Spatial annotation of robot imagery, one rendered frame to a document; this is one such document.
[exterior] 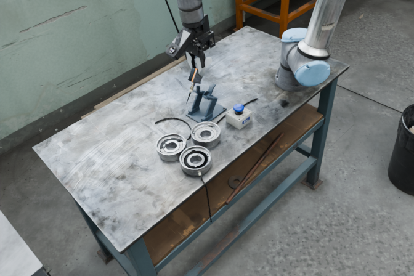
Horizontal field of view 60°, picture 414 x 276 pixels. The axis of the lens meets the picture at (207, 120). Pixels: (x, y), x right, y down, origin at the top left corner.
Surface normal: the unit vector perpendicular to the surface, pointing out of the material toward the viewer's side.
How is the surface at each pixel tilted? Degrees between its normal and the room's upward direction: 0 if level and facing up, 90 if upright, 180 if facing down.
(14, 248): 0
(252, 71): 0
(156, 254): 0
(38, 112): 90
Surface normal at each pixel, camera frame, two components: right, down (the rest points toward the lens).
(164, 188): -0.08, -0.74
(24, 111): 0.69, 0.44
